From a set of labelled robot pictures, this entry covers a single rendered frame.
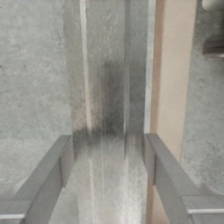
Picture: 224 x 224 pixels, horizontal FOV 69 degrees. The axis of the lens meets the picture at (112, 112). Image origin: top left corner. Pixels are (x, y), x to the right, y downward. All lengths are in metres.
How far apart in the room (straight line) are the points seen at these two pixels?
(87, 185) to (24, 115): 0.58
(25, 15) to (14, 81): 0.23
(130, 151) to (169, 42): 0.24
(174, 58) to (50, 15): 0.46
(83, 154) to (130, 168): 0.05
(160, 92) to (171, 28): 0.12
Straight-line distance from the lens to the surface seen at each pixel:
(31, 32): 0.69
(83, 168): 0.17
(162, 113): 0.35
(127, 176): 0.17
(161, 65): 0.34
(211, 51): 0.59
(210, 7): 0.65
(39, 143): 0.74
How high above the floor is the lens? 0.62
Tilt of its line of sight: 75 degrees down
